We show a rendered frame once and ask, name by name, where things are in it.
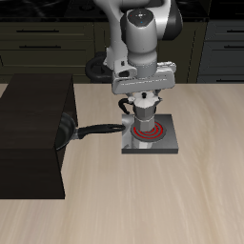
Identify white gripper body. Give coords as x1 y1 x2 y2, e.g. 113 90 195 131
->
111 61 178 95

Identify silver moka pot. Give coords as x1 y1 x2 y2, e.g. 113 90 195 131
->
118 91 164 150

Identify dark grey stove plate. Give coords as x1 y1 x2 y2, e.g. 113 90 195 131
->
121 113 179 155

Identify grey drawer cabinet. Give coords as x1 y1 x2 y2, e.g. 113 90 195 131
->
195 18 244 85

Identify black frying pan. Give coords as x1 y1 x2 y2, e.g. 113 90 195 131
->
54 112 127 152

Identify dark kitchen cupboards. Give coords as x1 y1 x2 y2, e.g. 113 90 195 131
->
0 0 212 85

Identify dark wooden cabinet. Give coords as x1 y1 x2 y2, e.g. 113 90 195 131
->
0 73 79 200

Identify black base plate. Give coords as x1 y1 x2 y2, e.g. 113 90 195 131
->
84 51 113 84

